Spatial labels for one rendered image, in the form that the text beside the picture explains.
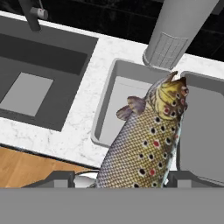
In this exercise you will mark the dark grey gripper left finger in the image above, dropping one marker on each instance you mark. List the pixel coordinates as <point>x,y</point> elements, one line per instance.
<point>59,179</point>

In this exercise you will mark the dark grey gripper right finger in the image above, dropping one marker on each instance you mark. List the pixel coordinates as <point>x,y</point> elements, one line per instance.
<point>191,180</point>

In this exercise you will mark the spotted brown fish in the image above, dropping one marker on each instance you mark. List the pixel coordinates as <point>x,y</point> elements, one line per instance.
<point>145,137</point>

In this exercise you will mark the grey tupperware container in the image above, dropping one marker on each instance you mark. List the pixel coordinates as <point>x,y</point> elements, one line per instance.
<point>201,128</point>
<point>122,96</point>

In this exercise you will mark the grey kitchen sink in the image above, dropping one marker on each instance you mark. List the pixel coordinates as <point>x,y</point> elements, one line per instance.
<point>38,75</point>

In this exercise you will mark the grey cylindrical grater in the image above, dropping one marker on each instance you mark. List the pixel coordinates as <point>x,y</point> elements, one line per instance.
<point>175,32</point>

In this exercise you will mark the dark grey tap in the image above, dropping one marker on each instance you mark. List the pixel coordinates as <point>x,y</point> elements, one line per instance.
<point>33,14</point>

